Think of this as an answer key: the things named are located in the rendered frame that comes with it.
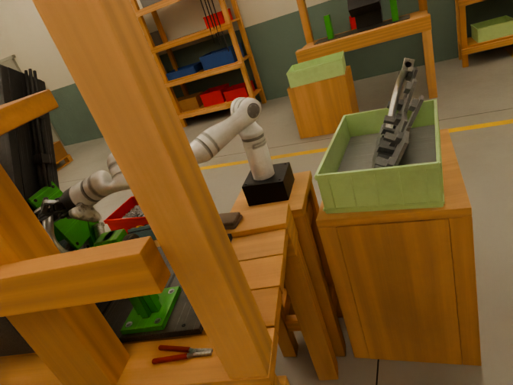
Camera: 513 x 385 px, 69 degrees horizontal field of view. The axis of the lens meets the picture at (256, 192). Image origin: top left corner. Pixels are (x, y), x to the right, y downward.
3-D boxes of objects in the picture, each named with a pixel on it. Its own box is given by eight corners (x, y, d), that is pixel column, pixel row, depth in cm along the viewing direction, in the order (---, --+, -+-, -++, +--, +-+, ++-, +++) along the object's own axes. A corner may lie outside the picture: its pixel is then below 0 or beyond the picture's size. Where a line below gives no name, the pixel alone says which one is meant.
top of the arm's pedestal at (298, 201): (247, 189, 180) (244, 182, 178) (312, 177, 169) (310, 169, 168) (228, 228, 153) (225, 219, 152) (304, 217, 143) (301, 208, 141)
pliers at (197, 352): (152, 364, 92) (150, 361, 92) (160, 347, 97) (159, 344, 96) (209, 363, 87) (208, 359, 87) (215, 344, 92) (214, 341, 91)
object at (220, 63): (257, 112, 619) (210, -36, 524) (121, 141, 748) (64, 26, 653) (267, 101, 662) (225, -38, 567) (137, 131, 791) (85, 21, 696)
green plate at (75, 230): (81, 237, 130) (35, 191, 123) (97, 228, 127) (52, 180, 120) (61, 259, 120) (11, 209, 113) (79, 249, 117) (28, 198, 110)
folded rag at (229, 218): (211, 231, 137) (208, 224, 136) (221, 218, 143) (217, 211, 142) (235, 229, 133) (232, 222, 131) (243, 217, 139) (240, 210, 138)
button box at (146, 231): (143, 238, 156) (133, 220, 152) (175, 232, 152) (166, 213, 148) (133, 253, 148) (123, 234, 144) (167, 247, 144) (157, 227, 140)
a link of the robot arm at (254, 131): (224, 101, 143) (237, 143, 150) (238, 102, 135) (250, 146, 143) (243, 93, 147) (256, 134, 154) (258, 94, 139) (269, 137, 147)
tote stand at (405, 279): (363, 261, 231) (337, 146, 197) (458, 258, 210) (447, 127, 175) (354, 357, 177) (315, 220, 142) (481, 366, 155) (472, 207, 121)
